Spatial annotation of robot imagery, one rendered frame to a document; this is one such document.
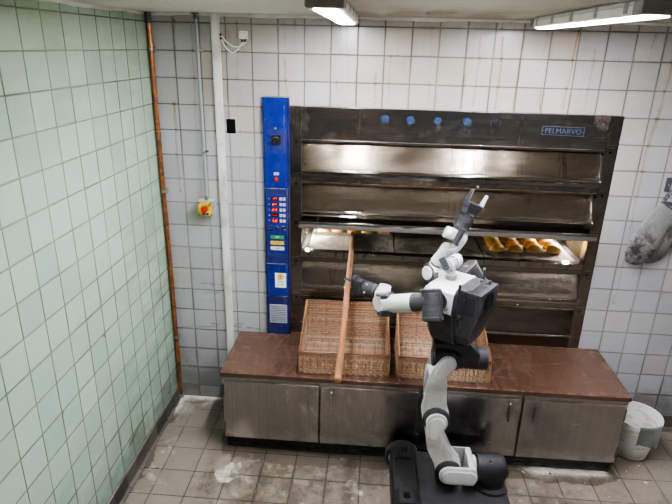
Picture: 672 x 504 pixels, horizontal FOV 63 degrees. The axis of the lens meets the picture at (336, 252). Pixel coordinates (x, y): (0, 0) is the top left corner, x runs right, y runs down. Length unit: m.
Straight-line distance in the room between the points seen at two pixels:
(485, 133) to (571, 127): 0.49
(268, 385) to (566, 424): 1.80
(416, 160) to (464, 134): 0.32
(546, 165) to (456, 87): 0.72
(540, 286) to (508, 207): 0.59
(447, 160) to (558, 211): 0.76
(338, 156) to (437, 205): 0.69
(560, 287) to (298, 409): 1.84
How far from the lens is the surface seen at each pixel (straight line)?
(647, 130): 3.73
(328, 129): 3.43
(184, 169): 3.65
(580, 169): 3.64
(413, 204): 3.50
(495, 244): 3.83
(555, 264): 3.79
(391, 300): 2.65
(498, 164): 3.51
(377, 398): 3.45
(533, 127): 3.53
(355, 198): 3.49
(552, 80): 3.51
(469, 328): 2.69
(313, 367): 3.41
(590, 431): 3.79
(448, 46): 3.39
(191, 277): 3.87
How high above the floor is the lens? 2.45
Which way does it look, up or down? 21 degrees down
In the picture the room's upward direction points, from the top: 1 degrees clockwise
